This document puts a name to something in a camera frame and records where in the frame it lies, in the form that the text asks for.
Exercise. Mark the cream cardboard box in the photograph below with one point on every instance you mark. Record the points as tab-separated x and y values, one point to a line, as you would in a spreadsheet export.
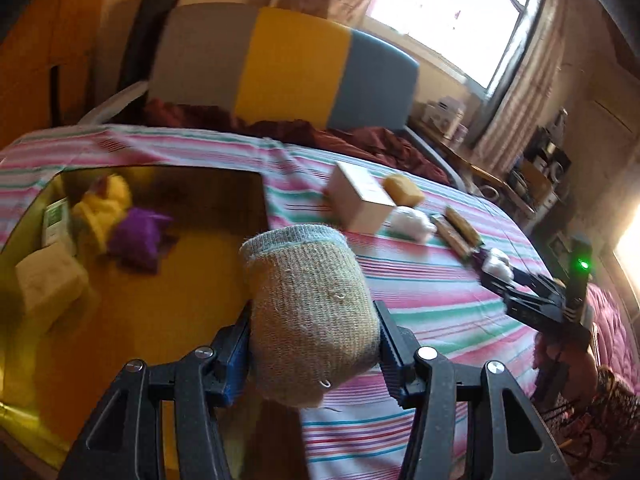
360	200

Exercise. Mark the wooden ledge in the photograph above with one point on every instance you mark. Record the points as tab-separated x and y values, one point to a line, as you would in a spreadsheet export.
475	165

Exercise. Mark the purple cloth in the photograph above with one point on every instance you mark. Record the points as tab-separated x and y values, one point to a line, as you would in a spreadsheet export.
137	237

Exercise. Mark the grey yellow blue sofa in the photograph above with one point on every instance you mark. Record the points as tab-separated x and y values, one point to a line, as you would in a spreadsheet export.
295	60

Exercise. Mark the person's right forearm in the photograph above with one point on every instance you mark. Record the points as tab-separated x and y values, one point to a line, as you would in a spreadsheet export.
615	400

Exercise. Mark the beige green sock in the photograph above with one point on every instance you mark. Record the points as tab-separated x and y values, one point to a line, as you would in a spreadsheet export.
310	320

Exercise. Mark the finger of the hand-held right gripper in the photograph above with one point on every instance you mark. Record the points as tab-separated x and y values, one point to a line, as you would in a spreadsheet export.
535	282
515	300

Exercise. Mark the maroon cloth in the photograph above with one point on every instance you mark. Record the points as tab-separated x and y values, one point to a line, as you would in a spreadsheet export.
350	142

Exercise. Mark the pink quilted blanket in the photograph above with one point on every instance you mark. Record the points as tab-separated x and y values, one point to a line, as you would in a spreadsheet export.
612	310

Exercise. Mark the small green white box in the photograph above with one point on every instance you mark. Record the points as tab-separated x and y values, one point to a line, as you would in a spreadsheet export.
56	222

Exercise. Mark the beige sponge block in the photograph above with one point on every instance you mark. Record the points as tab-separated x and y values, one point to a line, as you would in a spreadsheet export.
50	277

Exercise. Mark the white and purple sock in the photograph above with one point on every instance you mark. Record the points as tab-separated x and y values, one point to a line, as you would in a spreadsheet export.
496	265

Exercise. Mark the striped beige curtain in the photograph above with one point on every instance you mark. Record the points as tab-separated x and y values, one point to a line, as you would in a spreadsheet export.
520	70

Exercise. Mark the white printed box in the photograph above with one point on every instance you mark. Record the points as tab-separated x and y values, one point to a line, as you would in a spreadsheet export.
442	110

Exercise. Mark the window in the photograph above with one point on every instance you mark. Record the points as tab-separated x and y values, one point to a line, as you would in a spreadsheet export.
450	10

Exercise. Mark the yellow sponge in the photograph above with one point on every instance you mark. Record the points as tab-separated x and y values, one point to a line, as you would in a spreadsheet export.
402	190

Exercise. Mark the white fluffy sock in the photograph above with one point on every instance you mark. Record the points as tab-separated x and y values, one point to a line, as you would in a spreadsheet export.
412	222

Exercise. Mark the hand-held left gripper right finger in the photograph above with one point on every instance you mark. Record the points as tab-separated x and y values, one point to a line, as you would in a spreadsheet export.
395	375

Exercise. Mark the gold brown bar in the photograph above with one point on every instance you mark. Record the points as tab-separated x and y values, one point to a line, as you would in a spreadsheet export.
460	230

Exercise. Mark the black rolled mat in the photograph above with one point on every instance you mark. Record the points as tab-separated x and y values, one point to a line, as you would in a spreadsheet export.
145	30

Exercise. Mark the wooden wardrobe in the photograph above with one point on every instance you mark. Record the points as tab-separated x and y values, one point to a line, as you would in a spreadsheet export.
30	85

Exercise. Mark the gold metal tin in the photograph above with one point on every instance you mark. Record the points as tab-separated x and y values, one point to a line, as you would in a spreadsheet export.
165	310

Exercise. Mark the striped tablecloth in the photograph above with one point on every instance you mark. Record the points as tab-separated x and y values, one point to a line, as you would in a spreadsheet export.
425	300

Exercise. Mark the cluttered shelf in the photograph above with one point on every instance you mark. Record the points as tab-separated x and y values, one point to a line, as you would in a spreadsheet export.
542	165

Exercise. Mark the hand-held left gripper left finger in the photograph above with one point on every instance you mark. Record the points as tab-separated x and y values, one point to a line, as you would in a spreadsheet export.
235	365

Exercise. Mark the person's right hand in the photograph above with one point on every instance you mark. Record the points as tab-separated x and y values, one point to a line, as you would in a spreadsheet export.
575	370

